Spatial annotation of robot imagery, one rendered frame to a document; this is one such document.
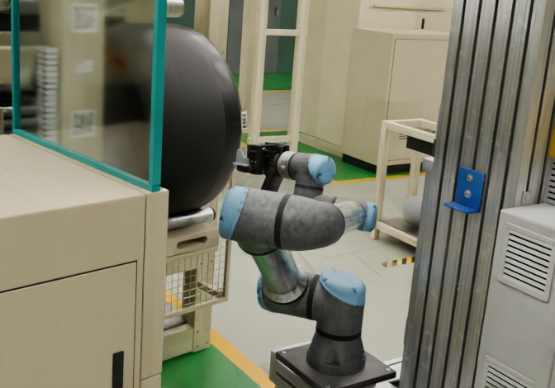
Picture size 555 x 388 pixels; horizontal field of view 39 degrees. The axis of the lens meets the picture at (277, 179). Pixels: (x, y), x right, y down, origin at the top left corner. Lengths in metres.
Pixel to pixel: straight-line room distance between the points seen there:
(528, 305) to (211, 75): 1.12
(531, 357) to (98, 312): 0.86
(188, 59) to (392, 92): 4.74
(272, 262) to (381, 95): 5.23
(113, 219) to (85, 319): 0.18
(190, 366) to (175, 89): 1.61
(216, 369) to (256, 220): 1.95
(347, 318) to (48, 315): 0.83
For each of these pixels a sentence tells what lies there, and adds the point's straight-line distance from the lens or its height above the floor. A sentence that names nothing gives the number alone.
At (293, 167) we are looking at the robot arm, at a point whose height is 1.19.
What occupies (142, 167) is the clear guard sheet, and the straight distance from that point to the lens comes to 1.44.
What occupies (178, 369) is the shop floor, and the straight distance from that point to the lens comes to 3.46.
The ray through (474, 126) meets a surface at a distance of 1.76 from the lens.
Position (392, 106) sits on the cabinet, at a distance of 6.92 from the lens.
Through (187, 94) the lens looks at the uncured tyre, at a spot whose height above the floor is 1.32.
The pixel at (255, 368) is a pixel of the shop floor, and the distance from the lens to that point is 3.49.
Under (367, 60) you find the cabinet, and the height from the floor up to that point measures 0.98.
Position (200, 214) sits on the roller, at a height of 0.91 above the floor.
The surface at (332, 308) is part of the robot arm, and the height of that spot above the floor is 0.89.
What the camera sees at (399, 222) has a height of 0.13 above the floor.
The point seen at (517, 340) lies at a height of 0.98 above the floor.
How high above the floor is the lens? 1.66
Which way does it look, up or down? 15 degrees down
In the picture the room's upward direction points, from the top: 4 degrees clockwise
